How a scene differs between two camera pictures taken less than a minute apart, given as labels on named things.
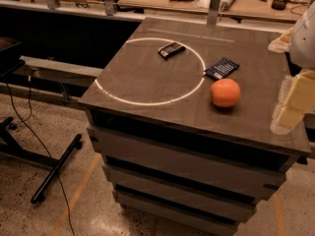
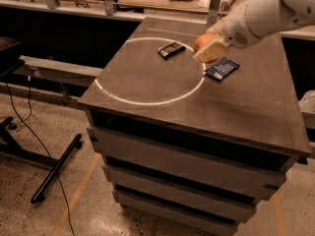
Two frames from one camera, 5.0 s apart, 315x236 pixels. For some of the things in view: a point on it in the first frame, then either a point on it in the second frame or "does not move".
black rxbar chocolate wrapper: [170, 49] does not move
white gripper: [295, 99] to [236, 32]
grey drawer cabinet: [175, 159] does not move
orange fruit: [225, 92] to [201, 39]
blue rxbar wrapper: [223, 67] does not move
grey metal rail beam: [57, 71] does not move
